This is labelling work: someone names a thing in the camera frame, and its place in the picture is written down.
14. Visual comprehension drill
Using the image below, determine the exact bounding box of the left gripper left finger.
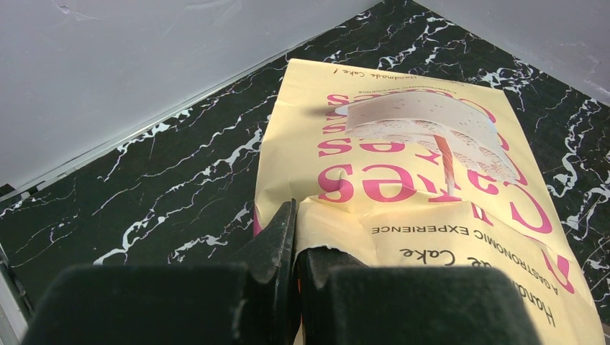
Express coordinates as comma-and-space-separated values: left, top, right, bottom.
23, 201, 296, 344

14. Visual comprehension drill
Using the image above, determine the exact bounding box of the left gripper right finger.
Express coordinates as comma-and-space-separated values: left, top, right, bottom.
297, 247, 540, 344

